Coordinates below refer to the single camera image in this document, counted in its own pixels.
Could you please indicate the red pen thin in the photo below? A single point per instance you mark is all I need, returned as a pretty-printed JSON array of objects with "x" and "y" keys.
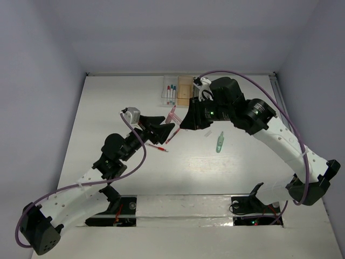
[{"x": 156, "y": 147}]

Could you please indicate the pink highlighter marker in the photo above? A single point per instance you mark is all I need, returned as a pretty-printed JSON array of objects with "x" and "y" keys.
[{"x": 172, "y": 117}]

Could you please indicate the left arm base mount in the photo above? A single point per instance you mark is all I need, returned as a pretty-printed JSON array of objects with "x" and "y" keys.
[{"x": 121, "y": 211}]

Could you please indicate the clear plastic container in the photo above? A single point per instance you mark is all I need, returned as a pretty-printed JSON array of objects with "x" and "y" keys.
[{"x": 169, "y": 80}]

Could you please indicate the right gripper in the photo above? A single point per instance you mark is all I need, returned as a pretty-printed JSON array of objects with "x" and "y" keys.
[{"x": 194, "y": 118}]

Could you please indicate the orange plastic container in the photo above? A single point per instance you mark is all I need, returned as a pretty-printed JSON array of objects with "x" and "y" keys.
[{"x": 184, "y": 90}]

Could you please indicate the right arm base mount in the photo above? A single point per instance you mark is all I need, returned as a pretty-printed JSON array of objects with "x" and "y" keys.
[{"x": 249, "y": 211}]

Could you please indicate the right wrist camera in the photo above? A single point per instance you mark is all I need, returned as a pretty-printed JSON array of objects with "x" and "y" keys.
[{"x": 203, "y": 85}]

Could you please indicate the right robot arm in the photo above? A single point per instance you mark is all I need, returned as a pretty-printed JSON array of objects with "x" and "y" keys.
[{"x": 223, "y": 100}]

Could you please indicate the green highlighter marker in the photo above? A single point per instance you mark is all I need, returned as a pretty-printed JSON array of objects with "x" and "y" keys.
[{"x": 220, "y": 142}]

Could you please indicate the red gel pen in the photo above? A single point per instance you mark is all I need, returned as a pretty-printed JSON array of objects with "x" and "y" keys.
[{"x": 170, "y": 138}]

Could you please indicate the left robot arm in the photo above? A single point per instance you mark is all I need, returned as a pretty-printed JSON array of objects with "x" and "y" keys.
[{"x": 45, "y": 221}]

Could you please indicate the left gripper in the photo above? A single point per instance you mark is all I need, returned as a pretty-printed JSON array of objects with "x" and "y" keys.
[{"x": 150, "y": 133}]

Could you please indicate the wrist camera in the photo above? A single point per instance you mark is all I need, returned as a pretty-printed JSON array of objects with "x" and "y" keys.
[
  {"x": 131, "y": 115},
  {"x": 203, "y": 85}
]

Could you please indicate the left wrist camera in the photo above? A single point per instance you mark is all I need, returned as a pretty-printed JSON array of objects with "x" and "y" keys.
[{"x": 131, "y": 115}]

